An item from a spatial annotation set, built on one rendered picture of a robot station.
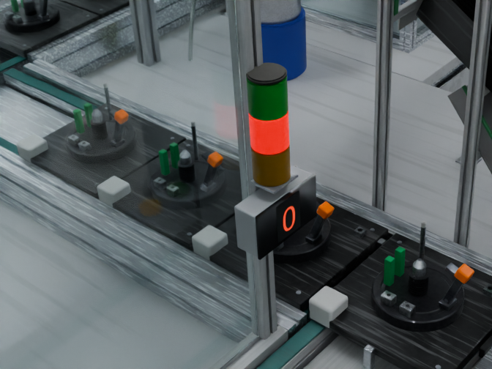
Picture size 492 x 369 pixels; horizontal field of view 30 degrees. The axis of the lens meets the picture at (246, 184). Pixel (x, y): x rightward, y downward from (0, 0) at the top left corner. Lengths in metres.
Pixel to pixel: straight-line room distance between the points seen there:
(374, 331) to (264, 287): 0.18
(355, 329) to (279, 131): 0.39
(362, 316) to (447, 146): 0.68
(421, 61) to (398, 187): 0.54
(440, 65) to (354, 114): 0.31
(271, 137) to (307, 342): 0.39
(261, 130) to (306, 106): 1.00
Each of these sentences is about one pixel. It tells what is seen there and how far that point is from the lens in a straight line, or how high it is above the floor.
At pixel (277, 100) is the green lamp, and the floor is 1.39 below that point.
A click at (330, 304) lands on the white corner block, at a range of 1.41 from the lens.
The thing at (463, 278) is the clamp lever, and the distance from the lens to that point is 1.36.
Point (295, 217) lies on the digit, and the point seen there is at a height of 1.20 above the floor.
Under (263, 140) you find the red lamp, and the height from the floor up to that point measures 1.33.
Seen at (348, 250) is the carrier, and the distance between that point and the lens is 1.54.
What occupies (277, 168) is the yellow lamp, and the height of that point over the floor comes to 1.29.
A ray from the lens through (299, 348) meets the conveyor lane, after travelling 1.41.
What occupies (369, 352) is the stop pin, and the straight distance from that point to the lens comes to 1.38.
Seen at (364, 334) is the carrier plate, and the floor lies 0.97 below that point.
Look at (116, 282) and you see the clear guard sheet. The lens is 1.11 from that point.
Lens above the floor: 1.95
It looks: 35 degrees down
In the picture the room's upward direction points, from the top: 4 degrees counter-clockwise
